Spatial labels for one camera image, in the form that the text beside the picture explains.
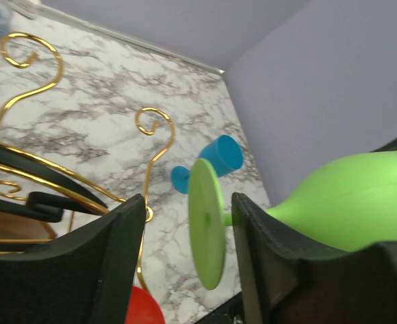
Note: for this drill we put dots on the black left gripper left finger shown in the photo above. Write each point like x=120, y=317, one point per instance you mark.
x=85, y=276

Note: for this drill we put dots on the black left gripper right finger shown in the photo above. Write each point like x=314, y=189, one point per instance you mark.
x=287, y=277

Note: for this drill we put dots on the green plastic wine glass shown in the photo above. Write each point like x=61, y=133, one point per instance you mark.
x=347, y=204

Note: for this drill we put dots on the blue plastic wine glass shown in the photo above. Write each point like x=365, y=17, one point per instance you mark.
x=225, y=155

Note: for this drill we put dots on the red plastic wine glass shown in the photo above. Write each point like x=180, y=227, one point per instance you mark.
x=143, y=308

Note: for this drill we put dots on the gold wire glass rack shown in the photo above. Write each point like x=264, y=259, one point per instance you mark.
x=90, y=204

